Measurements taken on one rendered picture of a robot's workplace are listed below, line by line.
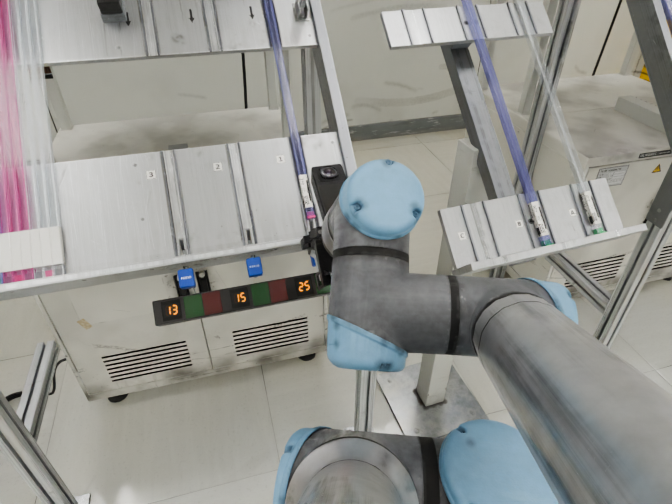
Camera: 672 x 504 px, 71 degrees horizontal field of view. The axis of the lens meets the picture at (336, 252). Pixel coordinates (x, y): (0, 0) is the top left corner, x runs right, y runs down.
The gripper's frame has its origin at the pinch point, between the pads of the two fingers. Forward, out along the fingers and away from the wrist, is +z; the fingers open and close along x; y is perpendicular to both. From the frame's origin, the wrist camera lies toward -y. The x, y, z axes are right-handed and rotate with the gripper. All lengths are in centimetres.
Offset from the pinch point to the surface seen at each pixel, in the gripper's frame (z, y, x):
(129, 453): 69, 34, -50
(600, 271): 66, 12, 107
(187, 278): 4.0, 0.3, -21.9
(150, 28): 5, -46, -22
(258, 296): 6.2, 5.0, -11.2
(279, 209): 5.3, -9.2, -5.1
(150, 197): 5.3, -14.4, -25.9
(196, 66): 153, -133, -16
